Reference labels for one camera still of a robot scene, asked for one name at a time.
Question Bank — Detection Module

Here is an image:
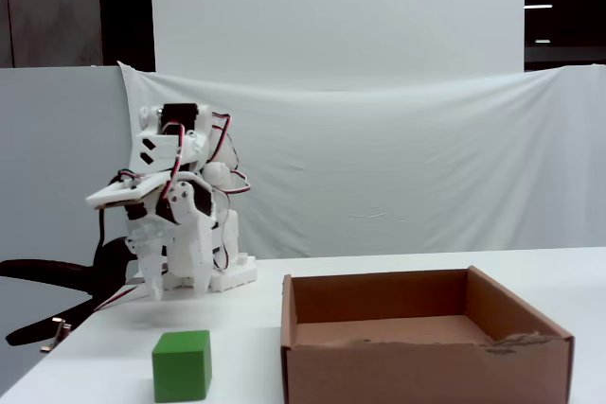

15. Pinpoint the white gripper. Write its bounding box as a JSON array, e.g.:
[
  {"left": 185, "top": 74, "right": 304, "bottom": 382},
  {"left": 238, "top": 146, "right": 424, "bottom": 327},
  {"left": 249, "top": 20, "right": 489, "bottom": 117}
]
[{"left": 125, "top": 176, "right": 220, "bottom": 302}]

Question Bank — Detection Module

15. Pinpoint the green cube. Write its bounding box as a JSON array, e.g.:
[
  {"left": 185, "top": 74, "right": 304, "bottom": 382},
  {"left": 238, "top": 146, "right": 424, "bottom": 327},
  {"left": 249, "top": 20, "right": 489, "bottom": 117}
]
[{"left": 151, "top": 329, "right": 212, "bottom": 403}]

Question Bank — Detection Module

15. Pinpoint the brown cardboard box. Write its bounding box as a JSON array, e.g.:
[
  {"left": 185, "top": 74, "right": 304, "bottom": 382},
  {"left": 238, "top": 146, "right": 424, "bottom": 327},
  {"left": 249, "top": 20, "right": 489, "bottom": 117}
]
[{"left": 280, "top": 265, "right": 576, "bottom": 404}]

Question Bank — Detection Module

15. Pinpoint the black table clamp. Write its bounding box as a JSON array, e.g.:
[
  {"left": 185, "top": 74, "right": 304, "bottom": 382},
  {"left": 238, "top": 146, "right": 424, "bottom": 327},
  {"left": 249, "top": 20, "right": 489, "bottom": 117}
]
[{"left": 0, "top": 237, "right": 143, "bottom": 354}]

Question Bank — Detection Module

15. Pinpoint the grey partition panel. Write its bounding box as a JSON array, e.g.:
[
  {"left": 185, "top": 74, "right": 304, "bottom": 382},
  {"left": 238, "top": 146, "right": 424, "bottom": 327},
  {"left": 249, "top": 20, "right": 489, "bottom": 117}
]
[{"left": 0, "top": 65, "right": 141, "bottom": 266}]

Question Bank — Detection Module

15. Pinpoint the white cloth backdrop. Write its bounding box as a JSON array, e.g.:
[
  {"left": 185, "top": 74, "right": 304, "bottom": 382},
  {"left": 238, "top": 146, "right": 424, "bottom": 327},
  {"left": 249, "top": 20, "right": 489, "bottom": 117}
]
[{"left": 116, "top": 61, "right": 606, "bottom": 259}]

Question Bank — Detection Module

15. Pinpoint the grey cabinet door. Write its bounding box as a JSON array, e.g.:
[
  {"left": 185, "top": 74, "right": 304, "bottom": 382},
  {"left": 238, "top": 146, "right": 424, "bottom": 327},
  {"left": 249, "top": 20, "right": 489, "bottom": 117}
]
[{"left": 0, "top": 0, "right": 103, "bottom": 68}]

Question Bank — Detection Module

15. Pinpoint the white board panel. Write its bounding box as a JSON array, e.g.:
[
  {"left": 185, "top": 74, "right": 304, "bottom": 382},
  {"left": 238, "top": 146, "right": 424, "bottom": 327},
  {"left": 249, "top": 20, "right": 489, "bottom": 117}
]
[{"left": 149, "top": 0, "right": 526, "bottom": 92}]

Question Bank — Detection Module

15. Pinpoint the red white black servo cable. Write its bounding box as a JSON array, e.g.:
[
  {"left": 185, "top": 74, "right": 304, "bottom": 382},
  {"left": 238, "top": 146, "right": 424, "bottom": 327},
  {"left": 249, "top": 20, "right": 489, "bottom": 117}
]
[
  {"left": 210, "top": 113, "right": 251, "bottom": 197},
  {"left": 163, "top": 121, "right": 191, "bottom": 198},
  {"left": 92, "top": 275, "right": 160, "bottom": 314}
]

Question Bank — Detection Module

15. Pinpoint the black camera cable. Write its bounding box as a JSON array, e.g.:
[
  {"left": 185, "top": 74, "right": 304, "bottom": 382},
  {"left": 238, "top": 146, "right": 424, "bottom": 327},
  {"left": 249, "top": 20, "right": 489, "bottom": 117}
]
[{"left": 97, "top": 169, "right": 143, "bottom": 263}]

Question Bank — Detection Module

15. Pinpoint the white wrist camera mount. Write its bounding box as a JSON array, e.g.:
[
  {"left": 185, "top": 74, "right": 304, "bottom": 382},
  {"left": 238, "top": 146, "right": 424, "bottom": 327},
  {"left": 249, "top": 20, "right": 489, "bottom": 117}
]
[{"left": 84, "top": 171, "right": 168, "bottom": 211}]

